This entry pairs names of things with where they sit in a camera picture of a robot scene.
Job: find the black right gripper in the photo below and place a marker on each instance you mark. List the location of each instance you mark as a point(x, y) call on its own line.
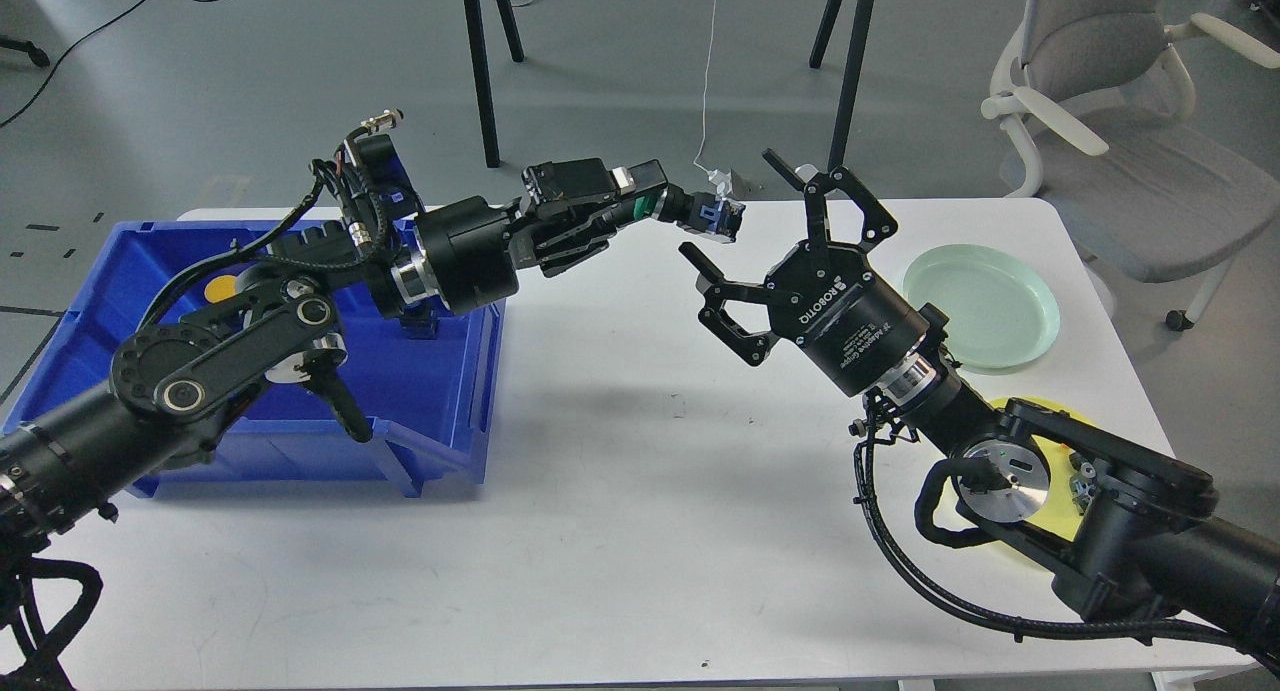
point(850, 311)

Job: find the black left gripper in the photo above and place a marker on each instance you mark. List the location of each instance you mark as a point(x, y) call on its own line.
point(468, 253)

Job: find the green push button front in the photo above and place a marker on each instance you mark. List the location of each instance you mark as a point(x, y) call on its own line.
point(702, 214)

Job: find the green push button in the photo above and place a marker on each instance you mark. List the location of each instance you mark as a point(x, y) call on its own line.
point(702, 214)
point(420, 322)

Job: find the yellow push button front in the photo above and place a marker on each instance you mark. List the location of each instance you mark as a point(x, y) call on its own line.
point(1082, 483)

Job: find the yellow push button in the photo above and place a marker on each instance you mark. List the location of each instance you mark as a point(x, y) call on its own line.
point(220, 288)
point(1082, 483)

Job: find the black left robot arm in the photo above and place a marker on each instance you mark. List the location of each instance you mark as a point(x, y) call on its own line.
point(265, 313)

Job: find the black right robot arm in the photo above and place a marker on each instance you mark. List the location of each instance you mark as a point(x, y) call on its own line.
point(1128, 534)

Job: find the light green plate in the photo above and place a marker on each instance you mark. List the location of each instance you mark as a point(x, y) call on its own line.
point(1001, 313)

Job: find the green push button back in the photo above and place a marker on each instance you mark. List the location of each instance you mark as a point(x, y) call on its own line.
point(420, 322)

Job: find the yellow plate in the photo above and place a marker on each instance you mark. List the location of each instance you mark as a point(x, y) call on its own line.
point(1032, 486)

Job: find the yellow push button back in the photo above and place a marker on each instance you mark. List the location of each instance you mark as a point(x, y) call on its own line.
point(220, 288)

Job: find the black tripod left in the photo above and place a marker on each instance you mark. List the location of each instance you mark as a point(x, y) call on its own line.
point(480, 69)

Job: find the black tripod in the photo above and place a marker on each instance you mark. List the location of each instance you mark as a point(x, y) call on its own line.
point(480, 69)
point(852, 69)

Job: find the black tripod right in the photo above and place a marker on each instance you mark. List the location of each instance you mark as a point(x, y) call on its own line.
point(852, 69)

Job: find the blue plastic bin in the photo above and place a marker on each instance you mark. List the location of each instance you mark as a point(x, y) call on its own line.
point(428, 400)

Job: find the grey office chair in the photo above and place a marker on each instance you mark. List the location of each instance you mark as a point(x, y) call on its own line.
point(1095, 100)

